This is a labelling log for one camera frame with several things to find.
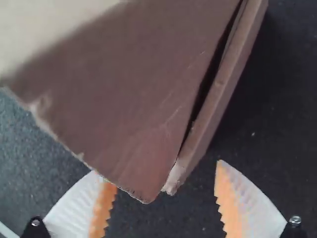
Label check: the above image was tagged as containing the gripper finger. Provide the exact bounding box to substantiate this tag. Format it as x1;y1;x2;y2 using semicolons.
213;159;309;238
20;170;118;238

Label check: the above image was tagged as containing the cardboard box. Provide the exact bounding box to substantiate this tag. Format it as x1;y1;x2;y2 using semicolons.
0;0;269;205

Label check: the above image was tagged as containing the black mat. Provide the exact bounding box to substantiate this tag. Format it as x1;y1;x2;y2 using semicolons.
0;0;317;238

